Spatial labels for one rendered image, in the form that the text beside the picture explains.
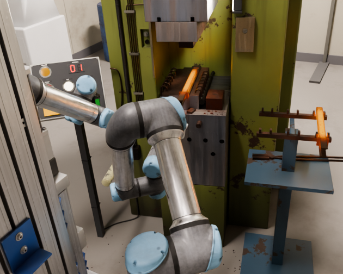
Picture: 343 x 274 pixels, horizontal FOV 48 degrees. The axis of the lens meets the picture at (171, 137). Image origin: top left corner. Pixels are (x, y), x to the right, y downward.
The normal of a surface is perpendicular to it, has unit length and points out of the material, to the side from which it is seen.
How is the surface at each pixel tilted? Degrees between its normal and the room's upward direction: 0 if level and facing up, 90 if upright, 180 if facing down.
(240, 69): 90
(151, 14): 90
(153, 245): 8
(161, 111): 38
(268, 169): 0
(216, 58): 90
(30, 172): 90
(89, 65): 60
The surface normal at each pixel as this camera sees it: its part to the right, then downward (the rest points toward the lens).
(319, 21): -0.46, 0.46
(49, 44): 0.91, 0.16
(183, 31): -0.22, 0.50
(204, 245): 0.14, -0.44
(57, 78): 0.16, -0.02
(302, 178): -0.06, -0.87
